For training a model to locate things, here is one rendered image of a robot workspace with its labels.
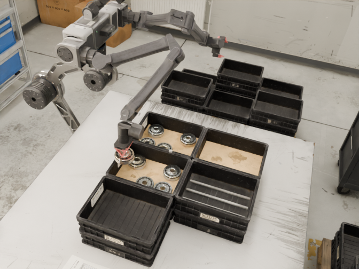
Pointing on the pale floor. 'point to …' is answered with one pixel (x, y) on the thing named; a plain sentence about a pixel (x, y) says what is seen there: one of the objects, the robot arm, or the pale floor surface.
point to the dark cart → (349, 160)
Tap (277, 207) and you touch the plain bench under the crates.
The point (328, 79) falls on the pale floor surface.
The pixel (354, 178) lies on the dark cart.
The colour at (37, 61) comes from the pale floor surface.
